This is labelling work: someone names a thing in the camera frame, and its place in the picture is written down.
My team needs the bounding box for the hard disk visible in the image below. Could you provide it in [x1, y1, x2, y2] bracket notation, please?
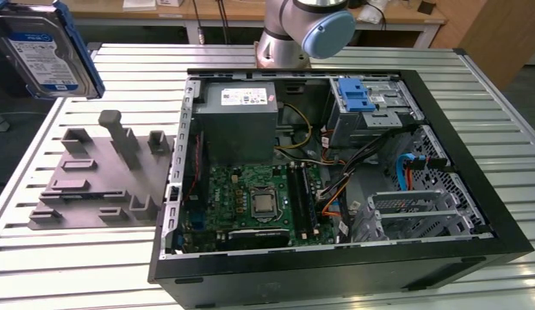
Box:
[0, 0, 107, 99]

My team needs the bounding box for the grey power supply unit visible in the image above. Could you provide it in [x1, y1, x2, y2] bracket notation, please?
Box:
[194, 80, 280, 167]

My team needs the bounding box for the green motherboard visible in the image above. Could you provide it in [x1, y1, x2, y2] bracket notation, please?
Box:
[183, 161, 350, 251]

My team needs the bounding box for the silver CPU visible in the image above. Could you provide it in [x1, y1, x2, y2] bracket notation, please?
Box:
[252, 195, 276, 214]

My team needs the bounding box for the black RAM stick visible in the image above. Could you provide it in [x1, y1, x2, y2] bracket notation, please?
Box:
[302, 167, 320, 235]

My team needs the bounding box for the CPU socket with metal cover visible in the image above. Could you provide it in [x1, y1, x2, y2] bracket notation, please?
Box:
[247, 185, 283, 223]

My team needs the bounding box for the metal optical drive cage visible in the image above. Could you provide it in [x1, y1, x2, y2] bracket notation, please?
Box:
[327, 76, 427, 149]

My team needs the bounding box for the black graphics card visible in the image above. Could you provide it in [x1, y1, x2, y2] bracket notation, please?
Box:
[215, 227, 292, 252]

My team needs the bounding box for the blue plastic latch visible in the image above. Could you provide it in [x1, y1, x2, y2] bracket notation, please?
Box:
[336, 77, 376, 112]

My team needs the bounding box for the black open PC case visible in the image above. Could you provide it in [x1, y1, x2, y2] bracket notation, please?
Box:
[147, 67, 535, 310]

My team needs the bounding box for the grey parts rack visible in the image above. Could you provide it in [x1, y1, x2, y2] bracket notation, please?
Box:
[28, 109, 176, 231]

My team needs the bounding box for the wooden desk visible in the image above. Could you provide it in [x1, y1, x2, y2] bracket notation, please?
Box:
[71, 0, 448, 49]

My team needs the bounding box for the yellow wire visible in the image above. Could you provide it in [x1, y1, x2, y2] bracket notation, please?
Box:
[275, 102, 314, 151]

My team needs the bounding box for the orange red wire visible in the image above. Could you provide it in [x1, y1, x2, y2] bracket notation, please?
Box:
[320, 193, 342, 218]

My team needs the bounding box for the black cable bundle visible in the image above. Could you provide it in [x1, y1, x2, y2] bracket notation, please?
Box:
[323, 124, 423, 207]

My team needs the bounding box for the blue data wire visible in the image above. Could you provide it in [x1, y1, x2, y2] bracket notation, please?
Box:
[395, 153, 427, 193]

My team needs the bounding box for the red black power wire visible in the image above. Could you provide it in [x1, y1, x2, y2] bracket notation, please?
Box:
[404, 157, 456, 172]

